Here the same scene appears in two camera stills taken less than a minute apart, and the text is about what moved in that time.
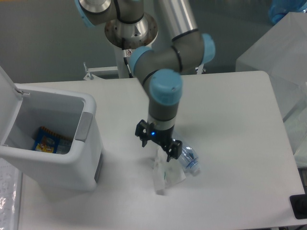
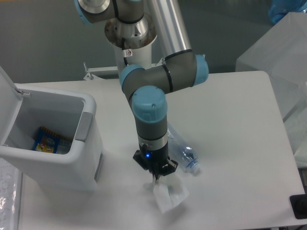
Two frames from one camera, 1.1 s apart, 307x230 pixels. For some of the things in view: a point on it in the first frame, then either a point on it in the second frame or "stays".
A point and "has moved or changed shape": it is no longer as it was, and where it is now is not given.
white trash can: (24, 109) stays
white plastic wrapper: (166, 174) has moved or changed shape
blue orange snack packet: (47, 141) stays
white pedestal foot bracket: (90, 76) stays
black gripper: (162, 137) to (156, 159)
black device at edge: (299, 204) stays
